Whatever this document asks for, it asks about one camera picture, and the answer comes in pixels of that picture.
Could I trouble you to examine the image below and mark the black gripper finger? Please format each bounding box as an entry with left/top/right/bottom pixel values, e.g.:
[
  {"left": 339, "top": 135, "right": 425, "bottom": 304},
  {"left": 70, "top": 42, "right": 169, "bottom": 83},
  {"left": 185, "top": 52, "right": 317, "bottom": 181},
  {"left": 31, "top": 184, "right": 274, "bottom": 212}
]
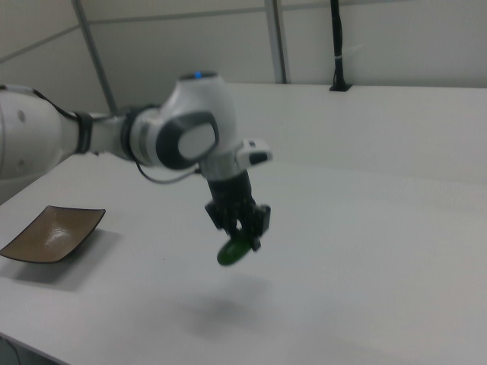
[
  {"left": 245, "top": 204, "right": 272, "bottom": 252},
  {"left": 224, "top": 217, "right": 244, "bottom": 244}
]

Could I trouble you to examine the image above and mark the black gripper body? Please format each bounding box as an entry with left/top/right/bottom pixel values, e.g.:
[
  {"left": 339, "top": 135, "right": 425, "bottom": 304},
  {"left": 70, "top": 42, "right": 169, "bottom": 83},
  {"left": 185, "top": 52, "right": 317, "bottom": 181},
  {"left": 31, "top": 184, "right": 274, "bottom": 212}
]
[{"left": 204, "top": 170, "right": 267, "bottom": 233}]

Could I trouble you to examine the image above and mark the green cucumber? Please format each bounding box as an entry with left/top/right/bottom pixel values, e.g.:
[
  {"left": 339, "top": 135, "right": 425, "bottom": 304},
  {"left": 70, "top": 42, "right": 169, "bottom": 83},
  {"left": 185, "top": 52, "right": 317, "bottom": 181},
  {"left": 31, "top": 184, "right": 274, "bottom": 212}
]
[{"left": 216, "top": 236, "right": 254, "bottom": 267}]

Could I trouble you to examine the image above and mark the brown square ceramic plate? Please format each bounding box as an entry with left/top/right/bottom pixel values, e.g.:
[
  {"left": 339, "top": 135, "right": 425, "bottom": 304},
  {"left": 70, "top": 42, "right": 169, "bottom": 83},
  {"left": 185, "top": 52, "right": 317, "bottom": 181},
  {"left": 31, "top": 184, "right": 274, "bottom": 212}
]
[{"left": 0, "top": 205, "right": 107, "bottom": 264}]

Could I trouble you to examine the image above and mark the black pole with base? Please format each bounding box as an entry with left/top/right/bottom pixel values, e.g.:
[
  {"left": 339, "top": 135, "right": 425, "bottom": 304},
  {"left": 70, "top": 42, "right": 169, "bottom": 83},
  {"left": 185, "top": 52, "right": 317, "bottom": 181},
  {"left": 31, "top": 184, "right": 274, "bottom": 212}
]
[{"left": 328, "top": 0, "right": 353, "bottom": 93}]

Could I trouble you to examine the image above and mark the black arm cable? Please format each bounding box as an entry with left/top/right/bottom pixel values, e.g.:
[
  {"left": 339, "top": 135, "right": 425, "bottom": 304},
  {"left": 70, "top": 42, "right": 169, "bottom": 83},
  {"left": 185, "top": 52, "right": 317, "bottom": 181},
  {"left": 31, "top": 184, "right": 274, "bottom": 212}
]
[{"left": 30, "top": 87, "right": 203, "bottom": 186}]

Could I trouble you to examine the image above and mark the black velcro strap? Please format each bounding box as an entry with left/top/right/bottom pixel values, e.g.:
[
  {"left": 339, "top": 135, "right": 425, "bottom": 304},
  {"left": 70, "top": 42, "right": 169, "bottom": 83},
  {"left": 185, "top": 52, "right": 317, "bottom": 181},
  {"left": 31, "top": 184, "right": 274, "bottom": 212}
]
[{"left": 73, "top": 111, "right": 95, "bottom": 155}]

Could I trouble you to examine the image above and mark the grey wall profile post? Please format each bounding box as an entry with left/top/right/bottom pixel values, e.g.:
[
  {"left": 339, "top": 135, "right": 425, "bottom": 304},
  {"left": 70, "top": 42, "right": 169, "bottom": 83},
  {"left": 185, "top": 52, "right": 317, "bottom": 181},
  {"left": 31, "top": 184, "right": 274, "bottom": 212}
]
[
  {"left": 265, "top": 0, "right": 288, "bottom": 84},
  {"left": 71, "top": 0, "right": 118, "bottom": 113}
]

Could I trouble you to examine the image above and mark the white cable tie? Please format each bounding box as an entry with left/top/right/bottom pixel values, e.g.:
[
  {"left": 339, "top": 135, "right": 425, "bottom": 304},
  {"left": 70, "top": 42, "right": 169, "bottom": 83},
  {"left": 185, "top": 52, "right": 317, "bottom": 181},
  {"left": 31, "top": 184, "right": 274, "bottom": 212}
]
[{"left": 333, "top": 44, "right": 365, "bottom": 61}]

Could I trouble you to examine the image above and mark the thin black floor cable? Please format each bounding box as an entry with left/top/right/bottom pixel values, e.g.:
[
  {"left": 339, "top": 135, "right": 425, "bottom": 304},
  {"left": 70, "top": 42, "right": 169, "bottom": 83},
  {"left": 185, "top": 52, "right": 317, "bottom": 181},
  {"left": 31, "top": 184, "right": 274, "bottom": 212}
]
[{"left": 0, "top": 335, "right": 21, "bottom": 365}]

